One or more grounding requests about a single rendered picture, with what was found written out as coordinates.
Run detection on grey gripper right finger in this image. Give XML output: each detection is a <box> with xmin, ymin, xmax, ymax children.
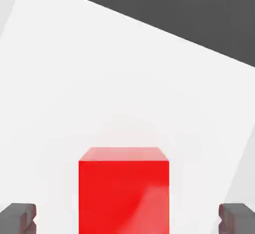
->
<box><xmin>218</xmin><ymin>201</ymin><xmax>255</xmax><ymax>234</ymax></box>

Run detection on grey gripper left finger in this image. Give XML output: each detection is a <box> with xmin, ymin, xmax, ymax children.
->
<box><xmin>0</xmin><ymin>203</ymin><xmax>37</xmax><ymax>234</ymax></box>

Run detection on small red cube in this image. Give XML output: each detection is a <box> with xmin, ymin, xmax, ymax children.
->
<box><xmin>78</xmin><ymin>147</ymin><xmax>170</xmax><ymax>234</ymax></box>

